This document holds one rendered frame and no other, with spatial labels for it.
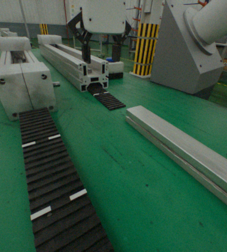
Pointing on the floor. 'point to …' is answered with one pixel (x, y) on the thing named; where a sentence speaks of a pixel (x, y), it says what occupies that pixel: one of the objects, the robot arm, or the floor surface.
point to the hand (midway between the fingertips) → (102, 57)
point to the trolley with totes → (223, 41)
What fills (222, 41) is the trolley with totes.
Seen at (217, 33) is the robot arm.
